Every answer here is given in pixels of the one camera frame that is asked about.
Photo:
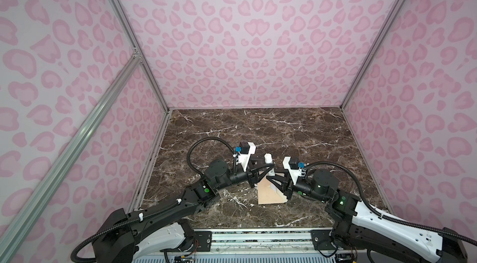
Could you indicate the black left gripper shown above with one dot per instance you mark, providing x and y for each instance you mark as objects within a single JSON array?
[{"x": 252, "y": 175}]

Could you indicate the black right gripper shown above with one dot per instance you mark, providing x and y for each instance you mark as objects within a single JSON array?
[{"x": 287, "y": 188}]

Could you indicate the white glue stick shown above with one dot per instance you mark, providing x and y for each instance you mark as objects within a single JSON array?
[{"x": 268, "y": 159}]

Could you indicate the peach paper envelope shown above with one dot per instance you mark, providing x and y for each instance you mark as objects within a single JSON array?
[{"x": 269, "y": 194}]

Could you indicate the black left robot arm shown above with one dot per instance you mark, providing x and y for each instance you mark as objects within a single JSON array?
[{"x": 121, "y": 233}]

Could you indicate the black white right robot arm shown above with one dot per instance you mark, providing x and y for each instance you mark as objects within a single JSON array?
[{"x": 362, "y": 227}]

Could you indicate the left diagonal aluminium strut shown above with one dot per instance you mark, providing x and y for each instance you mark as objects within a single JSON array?
[{"x": 21, "y": 226}]

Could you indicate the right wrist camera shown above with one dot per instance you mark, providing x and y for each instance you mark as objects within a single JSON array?
[{"x": 295, "y": 168}]

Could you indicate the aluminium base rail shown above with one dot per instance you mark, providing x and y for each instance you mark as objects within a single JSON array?
[{"x": 272, "y": 245}]

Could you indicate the right corner aluminium post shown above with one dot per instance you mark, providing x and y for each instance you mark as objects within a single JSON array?
[{"x": 377, "y": 43}]

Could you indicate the corner aluminium post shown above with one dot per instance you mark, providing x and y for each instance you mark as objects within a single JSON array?
[
  {"x": 126, "y": 26},
  {"x": 377, "y": 43}
]

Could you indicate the left corner aluminium post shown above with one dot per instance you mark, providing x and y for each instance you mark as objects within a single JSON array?
[{"x": 126, "y": 26}]

